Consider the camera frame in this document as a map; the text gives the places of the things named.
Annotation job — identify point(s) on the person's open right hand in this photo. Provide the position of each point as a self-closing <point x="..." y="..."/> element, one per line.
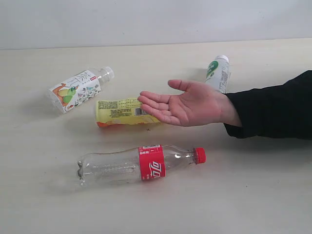
<point x="198" y="105"/>

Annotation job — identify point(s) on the clear bottle green white label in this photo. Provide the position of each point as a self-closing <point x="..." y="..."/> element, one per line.
<point x="218" y="73"/>

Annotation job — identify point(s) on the yellow label juice bottle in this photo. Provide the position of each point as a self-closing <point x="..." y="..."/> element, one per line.
<point x="121" y="112"/>

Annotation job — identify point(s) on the clear cola bottle red label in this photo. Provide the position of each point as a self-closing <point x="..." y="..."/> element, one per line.
<point x="138" y="164"/>

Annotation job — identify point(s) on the white tea bottle pear label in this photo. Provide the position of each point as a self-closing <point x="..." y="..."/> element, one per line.
<point x="78" y="89"/>

